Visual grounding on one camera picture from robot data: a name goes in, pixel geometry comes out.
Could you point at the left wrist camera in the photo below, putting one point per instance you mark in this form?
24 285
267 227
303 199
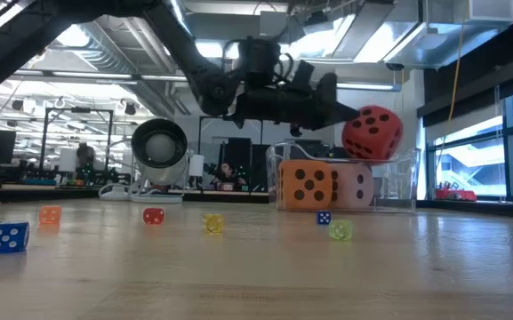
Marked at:
258 62

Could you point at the clear plastic bin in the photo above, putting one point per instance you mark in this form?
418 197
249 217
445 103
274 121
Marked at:
398 186

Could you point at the big blue plastic die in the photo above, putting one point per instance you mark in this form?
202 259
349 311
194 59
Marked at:
7 237

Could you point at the small orange die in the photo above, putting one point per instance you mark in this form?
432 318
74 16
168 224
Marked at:
50 215

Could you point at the white box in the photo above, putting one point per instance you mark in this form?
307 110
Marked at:
67 160

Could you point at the tiny blue plastic die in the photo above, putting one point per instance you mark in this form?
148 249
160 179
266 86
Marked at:
323 218

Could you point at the large orange foam die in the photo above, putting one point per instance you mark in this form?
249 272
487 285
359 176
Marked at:
305 186

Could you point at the black screen panel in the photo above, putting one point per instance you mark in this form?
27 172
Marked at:
238 153

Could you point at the long dark workbench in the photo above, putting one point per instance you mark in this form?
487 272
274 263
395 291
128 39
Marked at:
38 194

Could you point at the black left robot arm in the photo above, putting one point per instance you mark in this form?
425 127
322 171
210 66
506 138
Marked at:
185 44

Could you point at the red box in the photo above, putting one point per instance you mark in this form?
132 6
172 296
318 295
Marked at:
456 194

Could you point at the yellow translucent die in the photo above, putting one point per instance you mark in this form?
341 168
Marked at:
213 223

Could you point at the person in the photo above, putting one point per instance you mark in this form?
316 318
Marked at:
85 154
227 171

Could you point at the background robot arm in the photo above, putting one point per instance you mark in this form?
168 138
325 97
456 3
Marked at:
89 174

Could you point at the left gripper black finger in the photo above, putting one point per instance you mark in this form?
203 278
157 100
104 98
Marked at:
342 116

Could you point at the small red die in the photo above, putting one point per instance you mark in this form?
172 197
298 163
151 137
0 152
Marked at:
154 216

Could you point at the long light bar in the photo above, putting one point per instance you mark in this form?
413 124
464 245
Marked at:
91 74

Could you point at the green translucent die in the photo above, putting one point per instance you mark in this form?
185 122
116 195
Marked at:
340 230

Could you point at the large red foam die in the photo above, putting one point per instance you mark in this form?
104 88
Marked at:
371 133

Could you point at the black metal station frame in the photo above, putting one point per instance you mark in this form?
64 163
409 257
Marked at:
78 109
207 117

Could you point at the large pink foam die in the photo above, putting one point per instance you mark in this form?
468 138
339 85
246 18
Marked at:
354 186

